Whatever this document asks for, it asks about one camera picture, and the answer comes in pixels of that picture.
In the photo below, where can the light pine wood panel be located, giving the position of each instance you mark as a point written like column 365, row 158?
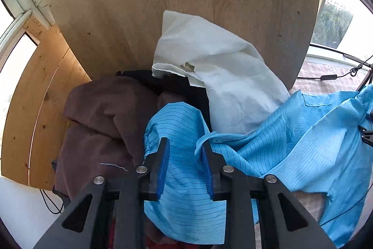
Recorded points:
column 35, row 126

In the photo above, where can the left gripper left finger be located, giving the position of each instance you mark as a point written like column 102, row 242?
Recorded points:
column 109, row 213

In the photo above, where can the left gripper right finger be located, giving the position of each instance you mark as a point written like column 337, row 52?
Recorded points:
column 284, row 222

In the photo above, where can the blue striped work coat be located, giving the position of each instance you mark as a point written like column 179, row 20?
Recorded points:
column 185, row 211

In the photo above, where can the dark brown garment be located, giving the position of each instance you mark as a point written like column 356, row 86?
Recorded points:
column 110, row 116

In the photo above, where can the black garment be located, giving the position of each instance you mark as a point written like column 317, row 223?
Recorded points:
column 172, row 88

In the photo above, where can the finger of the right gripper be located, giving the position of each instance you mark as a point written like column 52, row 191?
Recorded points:
column 366, row 135

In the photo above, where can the white grey garment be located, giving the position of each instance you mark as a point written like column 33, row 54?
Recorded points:
column 242, row 91

